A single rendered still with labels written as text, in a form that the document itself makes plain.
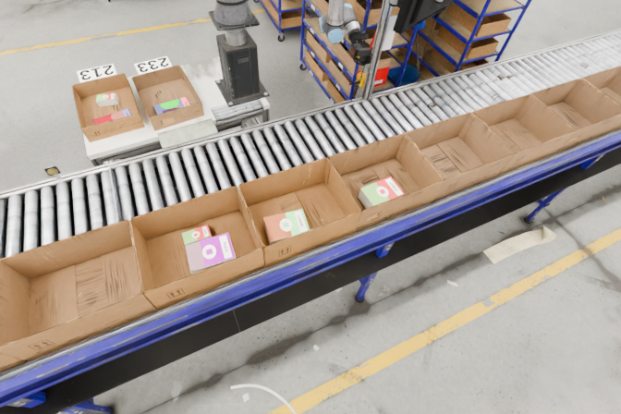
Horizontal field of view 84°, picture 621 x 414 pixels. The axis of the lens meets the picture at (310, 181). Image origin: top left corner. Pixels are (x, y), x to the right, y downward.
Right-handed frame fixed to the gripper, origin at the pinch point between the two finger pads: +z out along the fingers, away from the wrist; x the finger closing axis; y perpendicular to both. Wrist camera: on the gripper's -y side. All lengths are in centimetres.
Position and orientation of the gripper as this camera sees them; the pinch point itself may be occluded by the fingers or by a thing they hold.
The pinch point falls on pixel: (366, 61)
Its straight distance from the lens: 219.2
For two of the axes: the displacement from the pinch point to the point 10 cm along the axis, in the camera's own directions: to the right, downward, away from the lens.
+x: -9.1, 3.0, -3.0
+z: 3.3, 9.4, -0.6
